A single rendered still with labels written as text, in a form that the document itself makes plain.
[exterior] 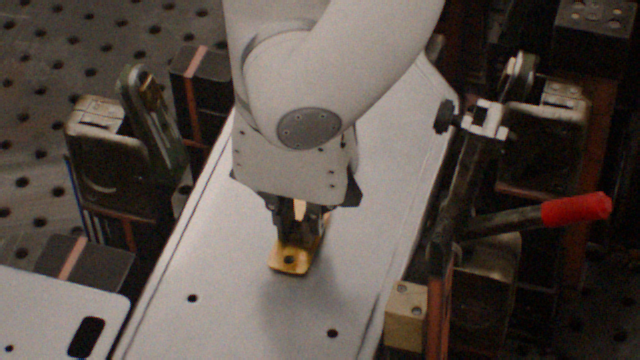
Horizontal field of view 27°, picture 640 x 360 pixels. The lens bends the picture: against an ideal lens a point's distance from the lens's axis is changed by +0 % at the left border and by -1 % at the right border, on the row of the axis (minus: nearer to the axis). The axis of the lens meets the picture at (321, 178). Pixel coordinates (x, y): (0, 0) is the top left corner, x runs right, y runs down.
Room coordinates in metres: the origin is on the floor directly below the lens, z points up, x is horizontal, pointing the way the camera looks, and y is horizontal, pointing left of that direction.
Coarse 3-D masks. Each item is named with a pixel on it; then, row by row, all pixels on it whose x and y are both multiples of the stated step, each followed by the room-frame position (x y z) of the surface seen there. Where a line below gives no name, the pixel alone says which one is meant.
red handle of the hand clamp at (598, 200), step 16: (528, 208) 0.68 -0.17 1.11; (544, 208) 0.67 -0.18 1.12; (560, 208) 0.66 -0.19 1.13; (576, 208) 0.65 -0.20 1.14; (592, 208) 0.65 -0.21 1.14; (608, 208) 0.65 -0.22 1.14; (480, 224) 0.68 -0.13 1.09; (496, 224) 0.67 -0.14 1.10; (512, 224) 0.67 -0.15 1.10; (528, 224) 0.66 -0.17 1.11; (544, 224) 0.66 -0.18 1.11; (560, 224) 0.65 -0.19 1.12; (464, 240) 0.68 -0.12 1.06
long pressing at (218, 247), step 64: (384, 128) 0.87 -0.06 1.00; (448, 128) 0.86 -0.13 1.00; (192, 192) 0.81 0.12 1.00; (384, 192) 0.79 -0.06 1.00; (192, 256) 0.73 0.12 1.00; (256, 256) 0.73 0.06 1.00; (320, 256) 0.72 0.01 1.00; (384, 256) 0.72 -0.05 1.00; (128, 320) 0.67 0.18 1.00; (192, 320) 0.66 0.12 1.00; (256, 320) 0.66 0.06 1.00; (320, 320) 0.65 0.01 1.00
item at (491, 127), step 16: (448, 112) 0.69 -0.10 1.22; (480, 112) 0.70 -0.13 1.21; (496, 112) 0.69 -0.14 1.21; (432, 128) 0.69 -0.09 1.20; (464, 128) 0.68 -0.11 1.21; (480, 128) 0.68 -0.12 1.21; (496, 128) 0.68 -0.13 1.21; (464, 144) 0.67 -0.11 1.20; (480, 144) 0.67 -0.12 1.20; (496, 144) 0.67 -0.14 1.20; (512, 144) 0.67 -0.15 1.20; (464, 160) 0.67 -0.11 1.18; (480, 160) 0.67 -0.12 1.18; (464, 176) 0.67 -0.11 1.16; (480, 176) 0.67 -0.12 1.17; (448, 192) 0.68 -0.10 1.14; (464, 192) 0.67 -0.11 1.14; (448, 208) 0.68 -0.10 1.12; (464, 208) 0.67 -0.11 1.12; (464, 224) 0.67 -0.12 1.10
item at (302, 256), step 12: (300, 204) 0.78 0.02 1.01; (300, 216) 0.76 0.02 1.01; (324, 216) 0.76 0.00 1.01; (276, 240) 0.74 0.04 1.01; (288, 240) 0.74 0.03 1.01; (300, 240) 0.73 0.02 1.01; (276, 252) 0.72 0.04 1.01; (288, 252) 0.72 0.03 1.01; (300, 252) 0.72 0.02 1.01; (312, 252) 0.72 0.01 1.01; (276, 264) 0.71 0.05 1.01; (288, 264) 0.71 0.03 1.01; (300, 264) 0.71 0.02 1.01
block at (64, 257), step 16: (48, 240) 0.77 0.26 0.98; (64, 240) 0.77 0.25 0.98; (80, 240) 0.77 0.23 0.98; (48, 256) 0.75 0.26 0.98; (64, 256) 0.75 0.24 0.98; (80, 256) 0.75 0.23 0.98; (96, 256) 0.75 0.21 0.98; (112, 256) 0.75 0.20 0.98; (128, 256) 0.75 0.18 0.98; (48, 272) 0.74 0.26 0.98; (64, 272) 0.74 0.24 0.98; (80, 272) 0.73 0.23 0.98; (96, 272) 0.73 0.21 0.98; (112, 272) 0.73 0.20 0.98; (128, 272) 0.73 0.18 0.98; (112, 288) 0.71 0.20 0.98; (128, 288) 0.73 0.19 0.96; (96, 320) 0.71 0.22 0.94; (80, 336) 0.71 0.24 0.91; (96, 336) 0.70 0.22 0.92; (80, 352) 0.71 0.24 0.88
